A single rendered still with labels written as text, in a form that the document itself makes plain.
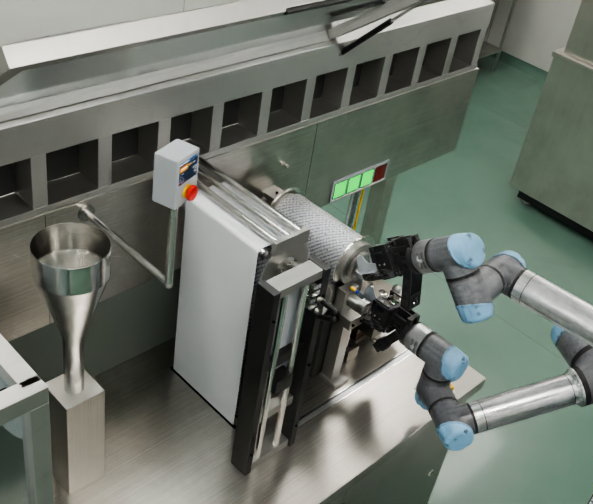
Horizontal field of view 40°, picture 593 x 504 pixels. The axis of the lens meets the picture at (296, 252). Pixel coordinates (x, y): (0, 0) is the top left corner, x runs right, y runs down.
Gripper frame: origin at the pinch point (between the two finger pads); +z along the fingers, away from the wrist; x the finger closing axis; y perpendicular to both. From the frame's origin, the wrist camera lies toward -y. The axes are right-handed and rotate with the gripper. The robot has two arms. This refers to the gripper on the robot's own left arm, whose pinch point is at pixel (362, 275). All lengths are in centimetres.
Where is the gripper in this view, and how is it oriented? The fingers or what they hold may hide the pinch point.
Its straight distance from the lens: 199.5
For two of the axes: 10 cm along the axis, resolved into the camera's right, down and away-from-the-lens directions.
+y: -3.3, -9.4, -1.2
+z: -6.2, 1.2, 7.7
